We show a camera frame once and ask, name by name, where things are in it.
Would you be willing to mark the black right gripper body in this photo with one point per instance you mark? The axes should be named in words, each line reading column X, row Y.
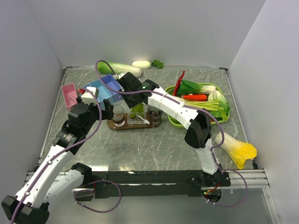
column 130, row 101

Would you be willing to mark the frosted clear glass cup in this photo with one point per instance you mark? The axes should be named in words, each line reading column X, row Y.
column 118, row 116

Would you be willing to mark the clear textured plastic holder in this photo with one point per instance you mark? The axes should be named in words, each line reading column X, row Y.
column 136, row 121

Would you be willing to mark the dark glass cup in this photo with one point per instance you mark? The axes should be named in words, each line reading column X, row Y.
column 154, row 115

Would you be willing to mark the yellow cabbage by arm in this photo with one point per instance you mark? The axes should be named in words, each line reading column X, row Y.
column 238, row 151

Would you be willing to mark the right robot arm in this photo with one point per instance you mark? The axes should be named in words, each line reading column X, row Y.
column 196, row 122

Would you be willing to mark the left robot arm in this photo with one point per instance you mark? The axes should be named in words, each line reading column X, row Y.
column 31, row 204

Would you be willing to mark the brown wooden tray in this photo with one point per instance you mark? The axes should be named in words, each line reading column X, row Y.
column 111, row 125

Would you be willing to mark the pink drawer box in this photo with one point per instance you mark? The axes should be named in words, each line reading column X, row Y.
column 70, row 95

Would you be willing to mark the purple drawer box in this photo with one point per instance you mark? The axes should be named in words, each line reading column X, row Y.
column 110, row 81

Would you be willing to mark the white daikon radish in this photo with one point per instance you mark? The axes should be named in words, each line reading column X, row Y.
column 147, row 64

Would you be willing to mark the teal drawer box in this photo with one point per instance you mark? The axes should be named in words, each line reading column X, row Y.
column 98, row 98

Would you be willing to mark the napa cabbage on table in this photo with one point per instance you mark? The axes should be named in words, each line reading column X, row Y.
column 118, row 68

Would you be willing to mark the red chili pepper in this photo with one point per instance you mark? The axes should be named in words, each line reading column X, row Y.
column 178, row 83

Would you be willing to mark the green plastic vegetable basket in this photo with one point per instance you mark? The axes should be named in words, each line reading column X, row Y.
column 175, row 123

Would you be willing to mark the bok choy in basket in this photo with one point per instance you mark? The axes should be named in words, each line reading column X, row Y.
column 188, row 87

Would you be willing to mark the orange carrot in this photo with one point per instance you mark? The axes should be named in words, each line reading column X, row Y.
column 196, row 97

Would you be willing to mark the white celery stalk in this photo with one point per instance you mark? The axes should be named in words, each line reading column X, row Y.
column 201, row 105

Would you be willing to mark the napa cabbage in basket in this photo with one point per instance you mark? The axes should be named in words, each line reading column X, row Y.
column 219, row 99

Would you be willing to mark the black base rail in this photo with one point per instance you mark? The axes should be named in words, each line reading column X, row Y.
column 105, row 184

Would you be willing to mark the aluminium frame rail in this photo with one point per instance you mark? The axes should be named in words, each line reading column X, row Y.
column 245, row 179

